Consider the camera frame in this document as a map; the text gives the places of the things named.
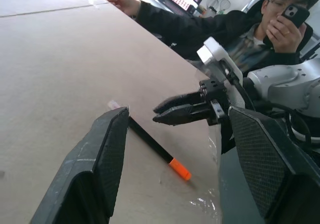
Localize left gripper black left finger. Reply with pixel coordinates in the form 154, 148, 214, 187
29, 106, 130, 224

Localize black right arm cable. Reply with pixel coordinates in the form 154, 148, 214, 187
228, 70, 313, 148

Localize person's right hand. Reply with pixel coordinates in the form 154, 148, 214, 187
104, 0, 142, 17

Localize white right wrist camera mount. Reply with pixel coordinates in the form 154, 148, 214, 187
196, 36, 248, 110

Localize small pale pink piece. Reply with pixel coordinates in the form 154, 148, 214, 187
107, 99, 121, 110

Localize person's left hand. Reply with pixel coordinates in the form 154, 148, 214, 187
265, 14, 308, 54

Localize black pen with orange cap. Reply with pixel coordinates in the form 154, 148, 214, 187
128, 116, 193, 182

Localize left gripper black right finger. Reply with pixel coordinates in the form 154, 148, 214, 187
227, 105, 320, 224

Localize person in black jacket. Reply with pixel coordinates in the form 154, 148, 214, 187
134, 0, 320, 71

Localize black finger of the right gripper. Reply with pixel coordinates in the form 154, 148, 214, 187
152, 103, 213, 127
152, 91, 206, 114

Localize thin-rimmed eyeglasses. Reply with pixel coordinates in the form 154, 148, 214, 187
266, 0, 292, 10

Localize black smartphone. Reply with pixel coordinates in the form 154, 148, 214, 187
280, 4, 311, 30

